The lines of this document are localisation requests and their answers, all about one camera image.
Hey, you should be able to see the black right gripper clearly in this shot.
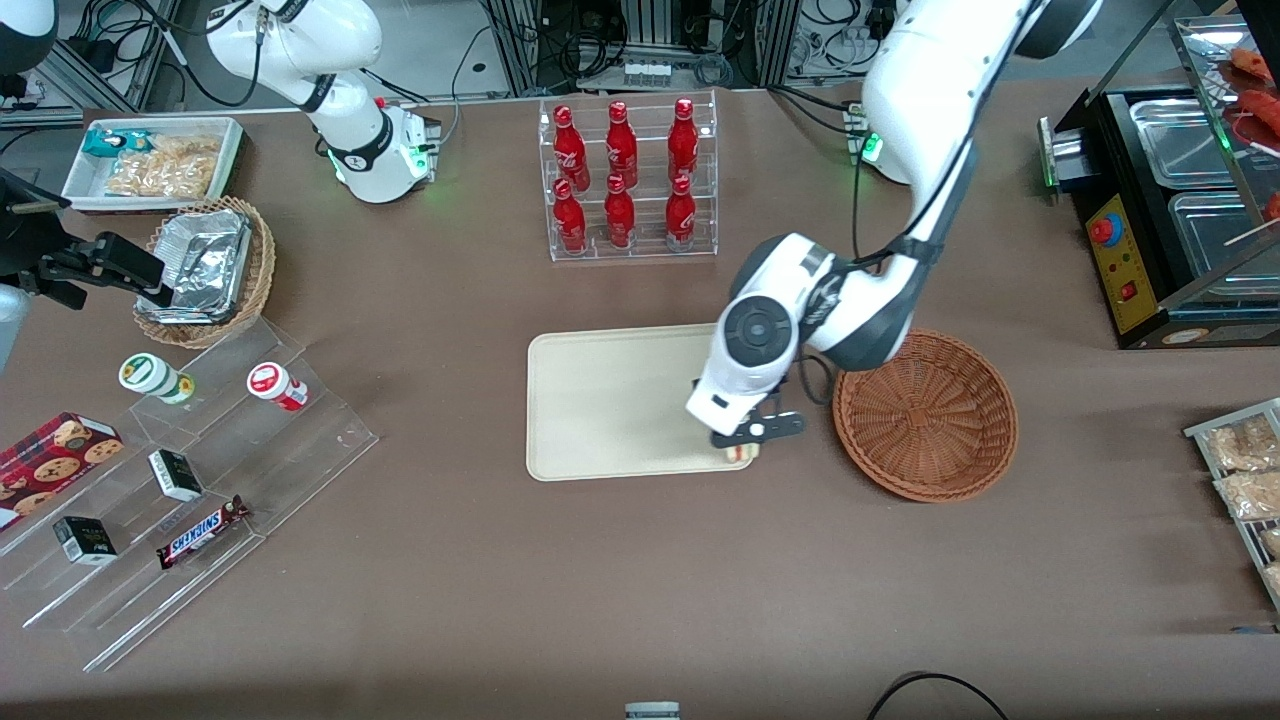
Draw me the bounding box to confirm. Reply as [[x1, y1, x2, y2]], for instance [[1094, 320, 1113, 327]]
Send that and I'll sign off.
[[20, 236, 164, 309]]

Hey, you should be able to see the aluminium foil tray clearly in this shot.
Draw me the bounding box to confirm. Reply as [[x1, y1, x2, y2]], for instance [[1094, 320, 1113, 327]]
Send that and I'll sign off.
[[137, 208, 253, 326]]

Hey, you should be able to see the tan wicker basket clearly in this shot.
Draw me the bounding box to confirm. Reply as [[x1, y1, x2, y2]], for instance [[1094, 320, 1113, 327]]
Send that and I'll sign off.
[[132, 195, 277, 350]]

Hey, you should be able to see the beige plastic tray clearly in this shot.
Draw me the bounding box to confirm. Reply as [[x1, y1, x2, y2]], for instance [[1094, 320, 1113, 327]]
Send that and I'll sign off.
[[526, 322, 756, 483]]

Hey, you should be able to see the brown round wicker basket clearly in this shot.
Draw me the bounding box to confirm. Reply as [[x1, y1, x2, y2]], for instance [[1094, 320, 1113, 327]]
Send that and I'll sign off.
[[832, 330, 1019, 503]]

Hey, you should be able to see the tray of packaged snacks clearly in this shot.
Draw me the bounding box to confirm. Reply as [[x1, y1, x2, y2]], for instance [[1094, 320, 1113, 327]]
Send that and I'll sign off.
[[1184, 398, 1280, 613]]

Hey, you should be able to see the white rectangular bin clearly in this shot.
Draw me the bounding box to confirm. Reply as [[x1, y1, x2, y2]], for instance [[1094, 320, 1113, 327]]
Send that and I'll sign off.
[[60, 116, 246, 214]]

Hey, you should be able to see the clear cracker bag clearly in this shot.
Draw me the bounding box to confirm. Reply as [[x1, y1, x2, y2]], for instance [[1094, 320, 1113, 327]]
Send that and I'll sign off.
[[105, 150, 216, 200], [148, 134, 223, 166]]

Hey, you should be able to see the green lid cup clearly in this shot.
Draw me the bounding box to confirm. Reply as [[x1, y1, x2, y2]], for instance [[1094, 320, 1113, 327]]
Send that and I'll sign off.
[[118, 352, 197, 406]]

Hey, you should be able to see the teal snack packet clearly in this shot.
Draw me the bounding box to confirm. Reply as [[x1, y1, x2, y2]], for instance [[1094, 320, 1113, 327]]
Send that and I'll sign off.
[[82, 128, 151, 159]]

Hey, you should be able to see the red lid cup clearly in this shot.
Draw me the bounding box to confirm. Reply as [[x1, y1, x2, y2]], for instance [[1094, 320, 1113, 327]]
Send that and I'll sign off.
[[246, 362, 310, 413]]

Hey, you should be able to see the small black box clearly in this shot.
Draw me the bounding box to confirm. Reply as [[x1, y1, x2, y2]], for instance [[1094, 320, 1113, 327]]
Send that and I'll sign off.
[[52, 516, 118, 567], [148, 449, 204, 503]]

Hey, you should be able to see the red cookie box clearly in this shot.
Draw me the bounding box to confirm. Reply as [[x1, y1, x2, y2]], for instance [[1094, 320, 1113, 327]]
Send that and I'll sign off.
[[0, 411, 126, 531]]

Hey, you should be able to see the clear acrylic stepped shelf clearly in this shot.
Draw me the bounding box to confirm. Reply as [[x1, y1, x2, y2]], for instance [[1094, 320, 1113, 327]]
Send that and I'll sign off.
[[0, 315, 379, 673]]

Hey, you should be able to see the Snickers chocolate bar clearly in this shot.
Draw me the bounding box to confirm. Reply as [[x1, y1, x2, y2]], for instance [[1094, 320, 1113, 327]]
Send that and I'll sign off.
[[156, 495, 250, 571]]

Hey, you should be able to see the red cola bottle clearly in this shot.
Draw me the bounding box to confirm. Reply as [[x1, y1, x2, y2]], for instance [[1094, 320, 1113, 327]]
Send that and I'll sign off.
[[553, 105, 591, 193], [665, 174, 697, 251], [552, 178, 588, 256], [604, 174, 636, 251], [668, 97, 699, 186], [606, 101, 639, 191]]

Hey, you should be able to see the clear acrylic bottle rack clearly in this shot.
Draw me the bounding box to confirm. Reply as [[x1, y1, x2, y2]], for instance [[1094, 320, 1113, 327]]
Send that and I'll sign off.
[[538, 88, 719, 263]]

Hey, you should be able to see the black hot food display case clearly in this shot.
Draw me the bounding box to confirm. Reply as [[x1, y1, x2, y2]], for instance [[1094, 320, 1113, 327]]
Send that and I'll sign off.
[[1038, 0, 1280, 351]]

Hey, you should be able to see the steel food pan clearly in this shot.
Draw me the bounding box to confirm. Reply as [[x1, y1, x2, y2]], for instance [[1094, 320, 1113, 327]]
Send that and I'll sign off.
[[1168, 190, 1280, 278], [1130, 97, 1238, 189]]

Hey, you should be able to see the aluminium frame rack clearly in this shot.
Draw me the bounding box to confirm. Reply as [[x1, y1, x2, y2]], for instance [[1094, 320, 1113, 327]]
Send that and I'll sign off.
[[480, 0, 801, 93]]

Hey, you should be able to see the black cable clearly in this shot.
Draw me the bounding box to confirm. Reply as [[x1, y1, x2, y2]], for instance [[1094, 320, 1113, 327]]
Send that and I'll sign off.
[[866, 672, 1009, 720]]

